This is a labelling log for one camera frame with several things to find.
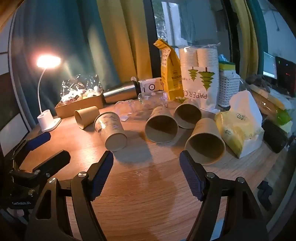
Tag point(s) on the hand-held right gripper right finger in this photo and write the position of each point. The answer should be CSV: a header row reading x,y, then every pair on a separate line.
x,y
192,179

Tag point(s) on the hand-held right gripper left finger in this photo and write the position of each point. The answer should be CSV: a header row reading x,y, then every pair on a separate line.
x,y
100,178

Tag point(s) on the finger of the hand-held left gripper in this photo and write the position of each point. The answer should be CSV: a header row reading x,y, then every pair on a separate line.
x,y
54,160
39,139

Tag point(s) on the printed brown paper cup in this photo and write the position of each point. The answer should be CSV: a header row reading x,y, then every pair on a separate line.
x,y
111,129

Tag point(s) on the small brown paper cup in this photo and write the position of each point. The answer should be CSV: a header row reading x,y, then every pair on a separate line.
x,y
87,115

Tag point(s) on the clear plastic cup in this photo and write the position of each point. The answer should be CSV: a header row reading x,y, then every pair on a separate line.
x,y
126,107

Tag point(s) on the white desk lamp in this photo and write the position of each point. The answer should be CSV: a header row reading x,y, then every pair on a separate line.
x,y
48,121

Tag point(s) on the cardboard box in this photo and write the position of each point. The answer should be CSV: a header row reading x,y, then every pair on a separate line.
x,y
69,111

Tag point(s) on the pile of wrapped snacks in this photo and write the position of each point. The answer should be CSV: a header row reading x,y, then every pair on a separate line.
x,y
78,89

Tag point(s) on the yellow tissue pack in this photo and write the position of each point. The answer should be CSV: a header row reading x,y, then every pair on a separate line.
x,y
240,125

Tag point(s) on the dark cloth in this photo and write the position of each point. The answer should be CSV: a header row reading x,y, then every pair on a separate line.
x,y
265,194

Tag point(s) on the steel thermos bottle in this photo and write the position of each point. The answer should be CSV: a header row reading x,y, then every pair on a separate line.
x,y
120,92

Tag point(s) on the black pouch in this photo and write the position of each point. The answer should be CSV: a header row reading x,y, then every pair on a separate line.
x,y
275,138

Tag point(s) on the white plastic basket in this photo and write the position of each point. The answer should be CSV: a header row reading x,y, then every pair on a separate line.
x,y
227,89

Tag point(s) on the pack of white paper cups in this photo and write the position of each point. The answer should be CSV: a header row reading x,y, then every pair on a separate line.
x,y
201,78

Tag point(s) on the teal curtain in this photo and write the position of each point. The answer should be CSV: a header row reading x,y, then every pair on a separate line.
x,y
69,41

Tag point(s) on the small white carton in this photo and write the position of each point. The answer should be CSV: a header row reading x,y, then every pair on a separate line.
x,y
151,85

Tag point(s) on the yellow paper bag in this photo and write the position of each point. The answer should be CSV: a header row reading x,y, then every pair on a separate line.
x,y
171,74

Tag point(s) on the green plastic bag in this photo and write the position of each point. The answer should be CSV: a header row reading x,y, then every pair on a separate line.
x,y
284,118

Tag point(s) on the yellow green sponge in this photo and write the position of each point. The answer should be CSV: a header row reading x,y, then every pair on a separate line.
x,y
227,66

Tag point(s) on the yellow curtain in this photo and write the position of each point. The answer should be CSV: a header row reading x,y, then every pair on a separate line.
x,y
246,39
126,37

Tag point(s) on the computer monitor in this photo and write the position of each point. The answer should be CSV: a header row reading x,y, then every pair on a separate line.
x,y
270,66

